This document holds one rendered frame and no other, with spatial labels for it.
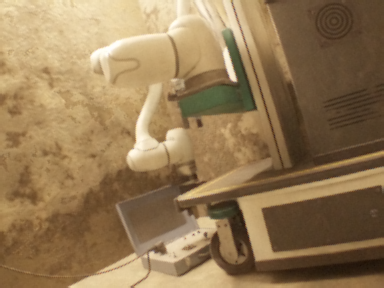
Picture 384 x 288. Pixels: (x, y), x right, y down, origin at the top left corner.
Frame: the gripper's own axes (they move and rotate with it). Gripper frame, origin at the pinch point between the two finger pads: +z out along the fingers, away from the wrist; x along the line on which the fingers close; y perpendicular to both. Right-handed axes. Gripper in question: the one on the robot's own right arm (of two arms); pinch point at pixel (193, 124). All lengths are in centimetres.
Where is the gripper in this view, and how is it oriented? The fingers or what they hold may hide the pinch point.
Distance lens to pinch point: 153.4
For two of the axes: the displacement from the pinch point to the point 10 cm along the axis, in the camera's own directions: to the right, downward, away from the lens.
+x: 4.9, -1.1, 8.6
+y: 8.3, -2.5, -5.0
